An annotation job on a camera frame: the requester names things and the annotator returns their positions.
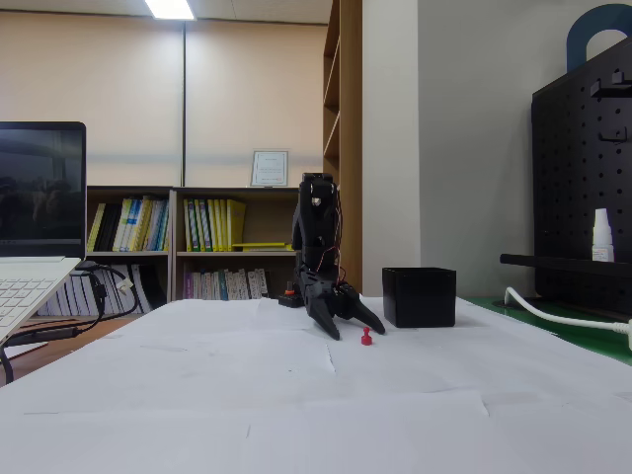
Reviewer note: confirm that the framed certificate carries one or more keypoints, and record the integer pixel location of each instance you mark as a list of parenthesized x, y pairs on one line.
[(270, 168)]

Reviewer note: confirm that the black open box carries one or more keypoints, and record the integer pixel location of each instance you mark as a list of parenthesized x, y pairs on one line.
[(419, 296)]

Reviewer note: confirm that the black pegboard shelf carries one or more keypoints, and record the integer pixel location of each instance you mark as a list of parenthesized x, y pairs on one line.
[(553, 260)]

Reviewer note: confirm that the flat yellow folder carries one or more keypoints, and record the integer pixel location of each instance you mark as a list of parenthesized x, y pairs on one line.
[(261, 246)]

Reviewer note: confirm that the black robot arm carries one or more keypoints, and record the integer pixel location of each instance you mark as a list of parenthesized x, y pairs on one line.
[(316, 227)]

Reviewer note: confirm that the small white bottle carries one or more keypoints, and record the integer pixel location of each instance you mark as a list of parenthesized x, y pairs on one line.
[(602, 237)]

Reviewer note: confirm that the tall wooden bookshelf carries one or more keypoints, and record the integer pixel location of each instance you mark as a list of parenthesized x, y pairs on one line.
[(350, 99)]

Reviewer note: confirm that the black pegboard hook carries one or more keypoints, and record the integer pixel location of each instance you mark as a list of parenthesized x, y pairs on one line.
[(614, 137), (612, 84)]

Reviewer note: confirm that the thin yellow book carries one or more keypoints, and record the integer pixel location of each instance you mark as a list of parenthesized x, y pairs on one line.
[(96, 229)]

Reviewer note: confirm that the yellow white book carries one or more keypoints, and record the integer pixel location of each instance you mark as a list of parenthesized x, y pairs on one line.
[(123, 222), (139, 222)]

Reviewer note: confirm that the blue white book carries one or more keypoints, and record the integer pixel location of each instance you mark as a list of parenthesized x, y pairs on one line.
[(158, 224)]

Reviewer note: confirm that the wide yellow binder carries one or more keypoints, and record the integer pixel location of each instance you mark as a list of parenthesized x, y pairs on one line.
[(237, 219)]

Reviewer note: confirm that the white laptop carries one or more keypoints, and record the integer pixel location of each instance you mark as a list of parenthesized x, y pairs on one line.
[(39, 197)]

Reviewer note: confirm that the low wooden bookshelf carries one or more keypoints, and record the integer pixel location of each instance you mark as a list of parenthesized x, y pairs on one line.
[(237, 191), (128, 190)]

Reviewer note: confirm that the purple white book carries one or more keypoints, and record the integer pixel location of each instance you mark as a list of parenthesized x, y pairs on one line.
[(188, 285)]

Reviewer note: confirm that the yellow green binder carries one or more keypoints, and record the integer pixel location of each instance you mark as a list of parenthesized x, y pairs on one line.
[(217, 224), (211, 224), (203, 224), (188, 224), (196, 224)]

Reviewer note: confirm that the black book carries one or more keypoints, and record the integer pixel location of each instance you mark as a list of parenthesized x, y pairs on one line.
[(109, 227)]

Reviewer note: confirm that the ceiling light panel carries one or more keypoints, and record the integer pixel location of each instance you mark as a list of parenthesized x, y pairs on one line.
[(169, 9)]

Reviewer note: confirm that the white spined book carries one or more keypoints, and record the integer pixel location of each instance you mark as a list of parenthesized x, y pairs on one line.
[(259, 284)]

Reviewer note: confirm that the orange black table clamp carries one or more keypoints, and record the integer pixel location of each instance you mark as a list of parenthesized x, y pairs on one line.
[(290, 298)]

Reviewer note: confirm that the teal spined book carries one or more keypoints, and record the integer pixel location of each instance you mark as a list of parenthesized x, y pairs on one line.
[(223, 285)]

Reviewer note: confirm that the small red pawn piece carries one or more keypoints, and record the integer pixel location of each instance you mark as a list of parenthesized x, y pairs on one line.
[(366, 339)]

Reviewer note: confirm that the dark blue arched board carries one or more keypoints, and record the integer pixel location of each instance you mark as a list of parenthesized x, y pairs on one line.
[(575, 44)]

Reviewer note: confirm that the beige roller blind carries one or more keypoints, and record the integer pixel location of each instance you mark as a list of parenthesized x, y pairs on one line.
[(99, 89), (257, 89)]

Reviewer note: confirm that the black laptop stand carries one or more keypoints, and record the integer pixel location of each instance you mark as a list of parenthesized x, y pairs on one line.
[(44, 335)]

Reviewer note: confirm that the black pegboard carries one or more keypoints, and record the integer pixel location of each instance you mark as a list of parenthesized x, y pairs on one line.
[(568, 173)]

